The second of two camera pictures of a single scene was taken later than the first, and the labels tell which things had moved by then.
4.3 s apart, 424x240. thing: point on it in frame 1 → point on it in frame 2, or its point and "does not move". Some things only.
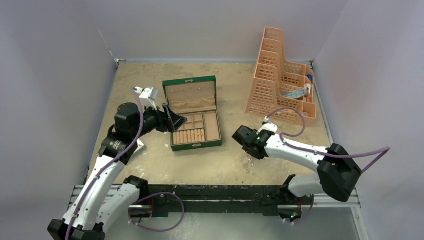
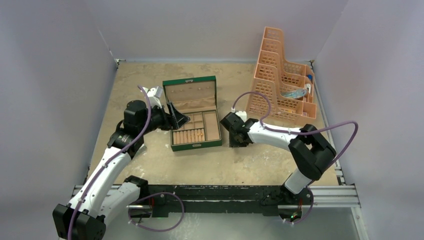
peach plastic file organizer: (278, 84) does not move
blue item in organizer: (294, 94) does not move
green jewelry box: (195, 100) does not move
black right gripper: (259, 157) → (234, 143)
